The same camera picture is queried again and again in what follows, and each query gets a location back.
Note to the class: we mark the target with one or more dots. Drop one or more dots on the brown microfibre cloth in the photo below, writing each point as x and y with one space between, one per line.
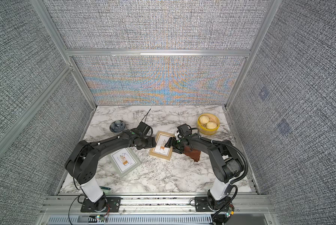
192 153

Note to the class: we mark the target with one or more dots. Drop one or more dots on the grey green picture frame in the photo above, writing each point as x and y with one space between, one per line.
124 161

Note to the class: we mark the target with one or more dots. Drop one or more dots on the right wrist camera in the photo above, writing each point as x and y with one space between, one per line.
184 131

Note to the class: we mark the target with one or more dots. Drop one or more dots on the white steamed bun front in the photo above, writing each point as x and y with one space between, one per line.
211 125

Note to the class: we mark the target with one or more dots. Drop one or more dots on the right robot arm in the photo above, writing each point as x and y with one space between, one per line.
228 163

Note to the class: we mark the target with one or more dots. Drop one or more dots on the white steamed bun back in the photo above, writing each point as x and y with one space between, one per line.
203 119

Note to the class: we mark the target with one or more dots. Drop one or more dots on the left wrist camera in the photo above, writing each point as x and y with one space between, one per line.
144 130

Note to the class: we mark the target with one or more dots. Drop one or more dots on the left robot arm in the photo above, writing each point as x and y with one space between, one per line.
83 161

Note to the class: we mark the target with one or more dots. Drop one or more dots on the yellow rimmed bamboo steamer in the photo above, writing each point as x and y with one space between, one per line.
203 129

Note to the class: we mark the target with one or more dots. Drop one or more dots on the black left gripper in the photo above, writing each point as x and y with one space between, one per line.
152 143

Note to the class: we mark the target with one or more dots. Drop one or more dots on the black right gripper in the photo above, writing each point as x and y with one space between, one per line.
171 141

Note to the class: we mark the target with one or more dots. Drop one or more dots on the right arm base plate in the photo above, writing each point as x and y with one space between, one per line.
201 204

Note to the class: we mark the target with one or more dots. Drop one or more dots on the grey flower shaped dish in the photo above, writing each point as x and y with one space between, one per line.
117 126

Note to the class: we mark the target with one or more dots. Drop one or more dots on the white steamed bun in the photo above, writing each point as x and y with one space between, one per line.
211 125
203 119

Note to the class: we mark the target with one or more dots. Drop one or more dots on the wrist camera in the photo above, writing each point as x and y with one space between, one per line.
184 131
144 130

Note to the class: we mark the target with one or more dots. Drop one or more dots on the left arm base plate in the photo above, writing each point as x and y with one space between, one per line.
107 204

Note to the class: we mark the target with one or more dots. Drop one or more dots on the light wood picture frame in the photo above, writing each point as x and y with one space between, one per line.
160 150

